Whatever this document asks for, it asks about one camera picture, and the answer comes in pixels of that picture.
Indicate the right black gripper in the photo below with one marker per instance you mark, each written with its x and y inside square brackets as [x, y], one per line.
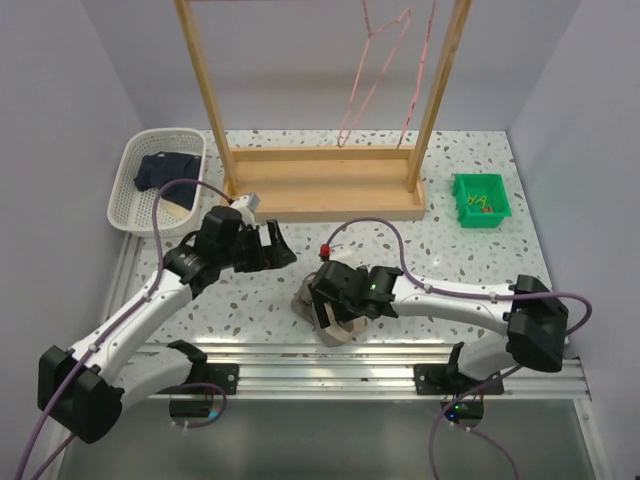
[320, 298]

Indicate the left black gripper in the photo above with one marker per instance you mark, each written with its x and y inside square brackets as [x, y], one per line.
[272, 256]

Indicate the grey beige underwear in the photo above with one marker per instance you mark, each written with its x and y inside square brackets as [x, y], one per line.
[336, 334]

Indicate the navy blue underwear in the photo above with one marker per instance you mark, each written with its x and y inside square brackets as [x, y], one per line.
[158, 169]

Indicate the pink wire hanger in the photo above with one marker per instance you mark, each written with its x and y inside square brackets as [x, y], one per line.
[419, 74]

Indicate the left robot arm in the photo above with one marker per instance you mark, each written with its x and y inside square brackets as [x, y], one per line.
[76, 387]

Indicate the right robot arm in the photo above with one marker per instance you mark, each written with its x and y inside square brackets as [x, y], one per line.
[524, 324]

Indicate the wooden clothes rack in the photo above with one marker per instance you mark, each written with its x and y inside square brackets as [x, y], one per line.
[328, 183]

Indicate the white plastic basket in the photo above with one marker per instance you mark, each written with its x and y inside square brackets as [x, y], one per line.
[135, 212]

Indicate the green plastic bin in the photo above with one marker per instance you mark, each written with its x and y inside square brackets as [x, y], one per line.
[489, 184]

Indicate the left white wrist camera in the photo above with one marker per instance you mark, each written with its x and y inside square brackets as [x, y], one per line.
[247, 206]

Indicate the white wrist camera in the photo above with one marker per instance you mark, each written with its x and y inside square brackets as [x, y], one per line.
[247, 206]
[338, 252]

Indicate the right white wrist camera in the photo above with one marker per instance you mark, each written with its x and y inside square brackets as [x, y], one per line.
[338, 252]

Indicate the aluminium rail base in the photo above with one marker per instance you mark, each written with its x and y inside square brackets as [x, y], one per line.
[183, 363]

